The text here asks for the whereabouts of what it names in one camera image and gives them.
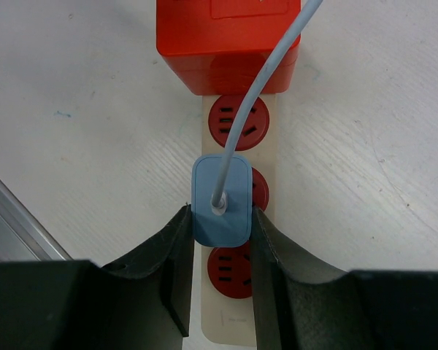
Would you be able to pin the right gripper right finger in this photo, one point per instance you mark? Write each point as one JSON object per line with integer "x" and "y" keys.
{"x": 302, "y": 302}

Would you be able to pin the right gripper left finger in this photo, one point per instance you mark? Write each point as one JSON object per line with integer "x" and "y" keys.
{"x": 141, "y": 300}

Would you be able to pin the beige red power strip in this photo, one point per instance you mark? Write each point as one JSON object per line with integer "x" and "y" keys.
{"x": 226, "y": 290}

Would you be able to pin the light blue charger plug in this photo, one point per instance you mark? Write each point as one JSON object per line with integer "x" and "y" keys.
{"x": 220, "y": 200}

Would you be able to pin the red cube adapter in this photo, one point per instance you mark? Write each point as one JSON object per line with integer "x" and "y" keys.
{"x": 218, "y": 47}

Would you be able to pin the aluminium rail frame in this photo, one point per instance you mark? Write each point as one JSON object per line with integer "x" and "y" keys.
{"x": 22, "y": 236}

